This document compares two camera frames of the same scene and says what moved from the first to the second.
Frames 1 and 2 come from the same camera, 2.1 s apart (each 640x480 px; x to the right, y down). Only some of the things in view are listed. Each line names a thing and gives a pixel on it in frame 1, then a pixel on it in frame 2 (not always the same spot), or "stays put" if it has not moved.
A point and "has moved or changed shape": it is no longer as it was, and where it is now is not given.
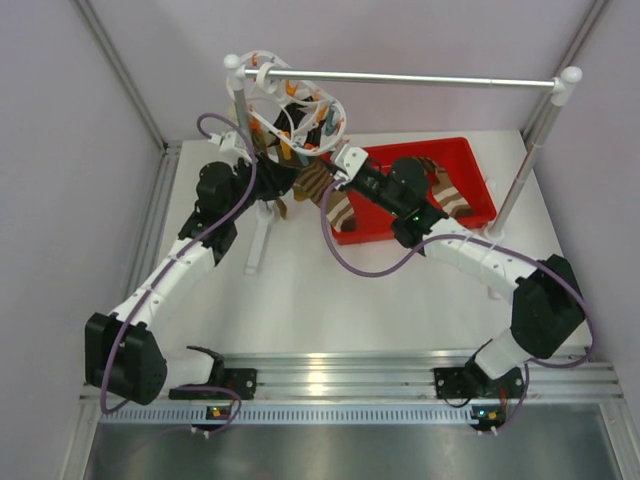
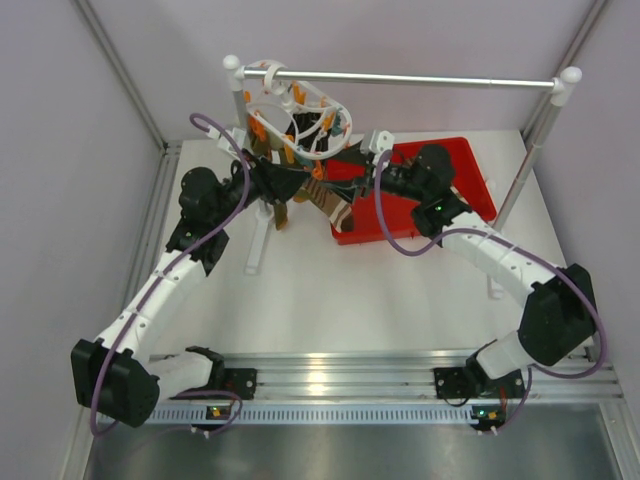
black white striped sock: (287, 121) to (303, 121)
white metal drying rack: (564, 84) stays put
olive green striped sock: (282, 206) has moved or changed shape
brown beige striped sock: (313, 178) has moved or changed shape
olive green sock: (299, 192) stays put
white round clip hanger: (287, 102) has moved or changed shape
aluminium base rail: (385, 387) stays put
